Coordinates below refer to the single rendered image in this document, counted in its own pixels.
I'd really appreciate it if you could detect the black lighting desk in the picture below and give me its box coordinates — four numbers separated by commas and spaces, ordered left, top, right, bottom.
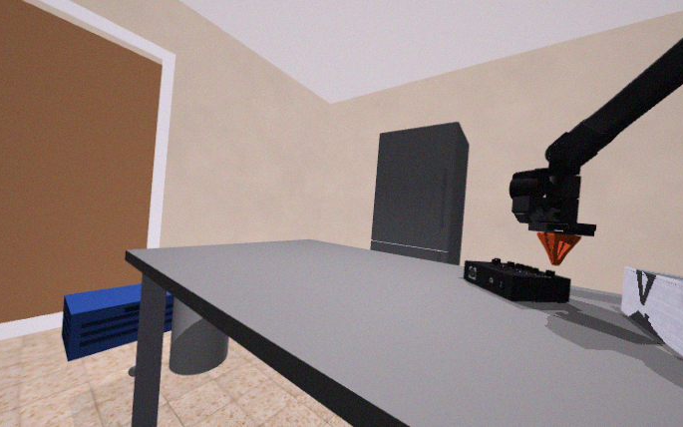
464, 258, 571, 302

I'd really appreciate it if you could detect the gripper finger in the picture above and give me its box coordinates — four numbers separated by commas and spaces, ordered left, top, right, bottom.
537, 232, 566, 265
547, 232, 581, 265

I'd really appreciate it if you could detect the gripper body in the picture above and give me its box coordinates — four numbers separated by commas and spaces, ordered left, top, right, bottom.
528, 199, 596, 236

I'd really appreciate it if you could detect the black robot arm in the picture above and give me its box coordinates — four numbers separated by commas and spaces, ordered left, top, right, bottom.
510, 38, 683, 223

